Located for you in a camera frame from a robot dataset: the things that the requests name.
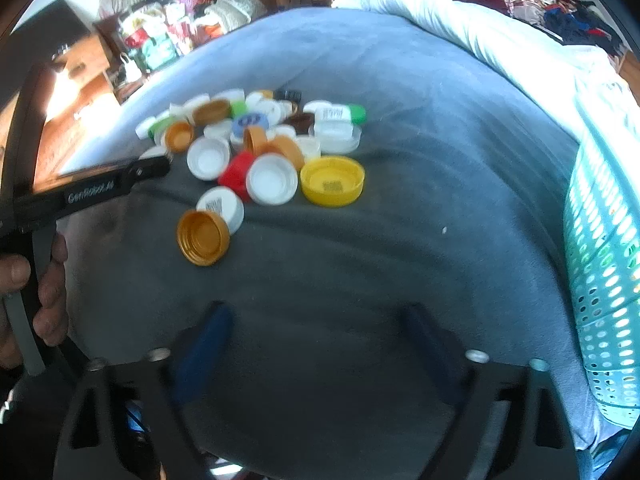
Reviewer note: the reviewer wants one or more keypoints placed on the stack of colourful packets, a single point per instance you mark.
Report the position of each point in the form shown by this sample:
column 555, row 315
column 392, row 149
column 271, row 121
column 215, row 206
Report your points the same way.
column 155, row 45

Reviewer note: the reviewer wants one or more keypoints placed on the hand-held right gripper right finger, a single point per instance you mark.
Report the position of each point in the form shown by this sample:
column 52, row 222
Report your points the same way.
column 417, row 332

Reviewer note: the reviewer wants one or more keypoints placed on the pile of plastic bottle caps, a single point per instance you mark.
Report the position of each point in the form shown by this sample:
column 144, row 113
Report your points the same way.
column 265, row 125

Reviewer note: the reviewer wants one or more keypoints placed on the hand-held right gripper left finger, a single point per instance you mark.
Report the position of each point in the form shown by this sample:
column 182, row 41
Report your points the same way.
column 202, row 355

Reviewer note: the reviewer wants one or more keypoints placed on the dark wooden side cabinet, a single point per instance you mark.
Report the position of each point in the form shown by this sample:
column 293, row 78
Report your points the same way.
column 107, row 35

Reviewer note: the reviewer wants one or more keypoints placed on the golden orange cap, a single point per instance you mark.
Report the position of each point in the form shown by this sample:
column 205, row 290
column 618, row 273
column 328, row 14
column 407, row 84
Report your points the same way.
column 202, row 237

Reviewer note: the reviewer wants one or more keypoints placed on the wooden dresser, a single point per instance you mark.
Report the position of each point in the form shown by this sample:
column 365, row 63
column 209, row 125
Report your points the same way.
column 75, row 120

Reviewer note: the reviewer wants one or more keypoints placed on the teal perforated plastic basket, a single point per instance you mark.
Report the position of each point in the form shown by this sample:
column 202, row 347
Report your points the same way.
column 600, row 260

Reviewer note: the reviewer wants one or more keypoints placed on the wooden headboard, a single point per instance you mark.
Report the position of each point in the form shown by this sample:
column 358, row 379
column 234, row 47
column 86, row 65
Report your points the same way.
column 623, row 60

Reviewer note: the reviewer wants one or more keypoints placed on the heap of colourful clothes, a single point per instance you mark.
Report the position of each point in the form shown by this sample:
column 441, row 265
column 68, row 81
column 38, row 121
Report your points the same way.
column 565, row 15

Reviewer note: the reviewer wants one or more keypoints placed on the white kettle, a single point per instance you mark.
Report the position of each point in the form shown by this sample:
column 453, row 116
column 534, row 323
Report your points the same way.
column 131, row 69

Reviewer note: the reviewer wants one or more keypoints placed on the person's left hand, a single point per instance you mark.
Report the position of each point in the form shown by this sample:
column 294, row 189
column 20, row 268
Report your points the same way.
column 52, row 310

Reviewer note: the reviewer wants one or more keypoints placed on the light blue duvet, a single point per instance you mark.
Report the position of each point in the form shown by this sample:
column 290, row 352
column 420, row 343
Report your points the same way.
column 475, row 25

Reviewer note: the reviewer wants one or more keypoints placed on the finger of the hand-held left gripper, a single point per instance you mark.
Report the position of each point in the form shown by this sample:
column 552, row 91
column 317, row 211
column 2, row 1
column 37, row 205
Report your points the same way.
column 150, row 167

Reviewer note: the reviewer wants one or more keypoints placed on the white woven bag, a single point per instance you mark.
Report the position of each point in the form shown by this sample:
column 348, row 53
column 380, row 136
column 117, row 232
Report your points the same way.
column 235, row 12

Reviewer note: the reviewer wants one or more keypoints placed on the large yellow cap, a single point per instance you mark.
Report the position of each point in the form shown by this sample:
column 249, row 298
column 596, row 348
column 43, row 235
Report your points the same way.
column 332, row 180

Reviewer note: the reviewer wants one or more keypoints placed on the black television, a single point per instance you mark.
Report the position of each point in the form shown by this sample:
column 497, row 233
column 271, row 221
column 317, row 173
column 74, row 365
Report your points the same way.
column 50, row 30

